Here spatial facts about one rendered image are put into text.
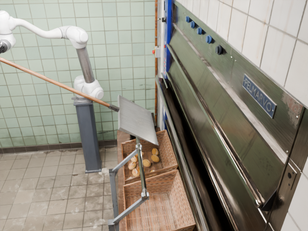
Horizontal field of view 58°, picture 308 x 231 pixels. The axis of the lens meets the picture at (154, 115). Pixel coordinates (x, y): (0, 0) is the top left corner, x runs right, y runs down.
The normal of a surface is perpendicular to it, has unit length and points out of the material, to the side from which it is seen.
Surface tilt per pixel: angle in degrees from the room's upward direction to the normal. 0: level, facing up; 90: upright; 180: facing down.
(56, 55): 90
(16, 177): 0
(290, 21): 90
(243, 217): 70
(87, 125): 90
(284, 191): 90
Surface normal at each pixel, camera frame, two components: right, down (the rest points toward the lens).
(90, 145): 0.14, 0.51
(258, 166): -0.93, -0.23
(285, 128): -0.99, 0.07
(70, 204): 0.00, -0.86
